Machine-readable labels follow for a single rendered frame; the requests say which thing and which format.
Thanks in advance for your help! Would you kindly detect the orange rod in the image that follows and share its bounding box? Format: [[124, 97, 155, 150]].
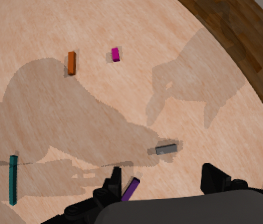
[[68, 51, 76, 76]]

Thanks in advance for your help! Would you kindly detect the small magenta block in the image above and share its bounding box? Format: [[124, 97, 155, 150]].
[[112, 47, 120, 62]]

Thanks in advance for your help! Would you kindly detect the turquoise rod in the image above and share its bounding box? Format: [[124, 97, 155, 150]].
[[9, 155, 18, 206]]

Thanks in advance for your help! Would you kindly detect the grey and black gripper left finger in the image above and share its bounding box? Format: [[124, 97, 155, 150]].
[[41, 166, 122, 224]]

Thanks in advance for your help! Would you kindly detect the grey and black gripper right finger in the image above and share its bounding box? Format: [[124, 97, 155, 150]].
[[200, 163, 263, 194]]

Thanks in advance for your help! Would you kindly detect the purple rod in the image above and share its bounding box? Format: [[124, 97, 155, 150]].
[[122, 177, 140, 201]]

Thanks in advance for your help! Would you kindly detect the grey rod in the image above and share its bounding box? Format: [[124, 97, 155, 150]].
[[155, 144, 177, 155]]

